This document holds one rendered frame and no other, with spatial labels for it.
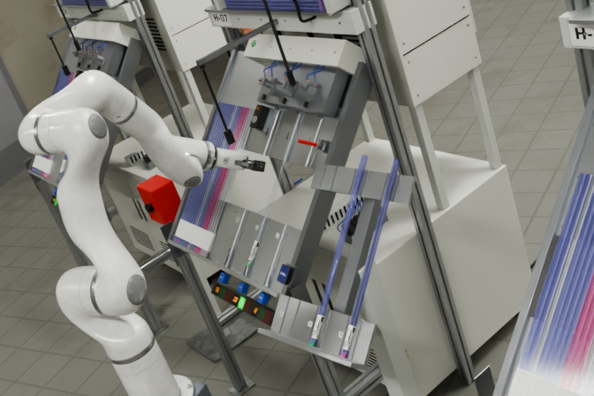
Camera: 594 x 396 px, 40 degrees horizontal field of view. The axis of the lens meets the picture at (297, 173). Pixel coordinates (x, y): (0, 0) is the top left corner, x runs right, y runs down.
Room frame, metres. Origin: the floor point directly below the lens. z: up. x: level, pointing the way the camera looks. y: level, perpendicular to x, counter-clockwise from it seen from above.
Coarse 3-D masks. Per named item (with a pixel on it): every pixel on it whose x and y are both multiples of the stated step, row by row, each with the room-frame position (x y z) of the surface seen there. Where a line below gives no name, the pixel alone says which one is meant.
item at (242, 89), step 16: (240, 64) 2.77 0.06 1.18; (256, 64) 2.69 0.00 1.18; (240, 80) 2.72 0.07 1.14; (256, 80) 2.64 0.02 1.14; (224, 96) 2.76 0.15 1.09; (240, 96) 2.67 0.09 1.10; (256, 96) 2.60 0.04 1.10; (288, 112) 2.42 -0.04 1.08; (336, 112) 2.23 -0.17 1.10; (272, 128) 2.44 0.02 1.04; (288, 128) 2.38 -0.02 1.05; (304, 128) 2.31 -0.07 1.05; (320, 128) 2.25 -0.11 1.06; (256, 144) 2.47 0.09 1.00; (272, 144) 2.40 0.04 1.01; (304, 144) 2.27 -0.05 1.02; (288, 160) 2.29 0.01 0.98; (304, 160) 2.24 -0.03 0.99; (320, 160) 2.18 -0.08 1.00
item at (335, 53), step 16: (256, 48) 2.60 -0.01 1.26; (272, 48) 2.52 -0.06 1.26; (288, 48) 2.45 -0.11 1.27; (304, 48) 2.38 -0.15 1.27; (320, 48) 2.32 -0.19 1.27; (336, 48) 2.26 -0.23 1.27; (352, 48) 2.25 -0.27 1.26; (304, 64) 2.37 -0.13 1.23; (320, 64) 2.28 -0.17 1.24; (336, 64) 2.22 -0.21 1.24; (352, 64) 2.24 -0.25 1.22
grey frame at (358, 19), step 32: (352, 0) 2.23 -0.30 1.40; (224, 32) 2.87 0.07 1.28; (320, 32) 2.33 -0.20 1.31; (352, 32) 2.20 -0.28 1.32; (384, 64) 2.22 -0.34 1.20; (384, 96) 2.21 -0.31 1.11; (416, 192) 2.21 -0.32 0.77; (416, 224) 2.23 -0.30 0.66; (192, 288) 2.60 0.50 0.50; (448, 288) 2.22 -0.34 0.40; (448, 320) 2.21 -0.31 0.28; (224, 352) 2.60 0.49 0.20
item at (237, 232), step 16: (240, 208) 2.37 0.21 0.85; (224, 224) 2.39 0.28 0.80; (240, 224) 2.32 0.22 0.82; (256, 224) 2.26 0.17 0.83; (272, 224) 2.20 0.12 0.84; (224, 240) 2.35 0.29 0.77; (240, 240) 2.28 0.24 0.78; (272, 240) 2.16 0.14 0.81; (288, 240) 2.11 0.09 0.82; (224, 256) 2.31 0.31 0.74; (240, 256) 2.24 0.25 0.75; (256, 256) 2.18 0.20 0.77; (272, 256) 2.13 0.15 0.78; (288, 256) 2.07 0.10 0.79; (240, 272) 2.20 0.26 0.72; (256, 272) 2.15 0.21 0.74; (272, 272) 2.08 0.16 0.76; (272, 288) 2.06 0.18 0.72
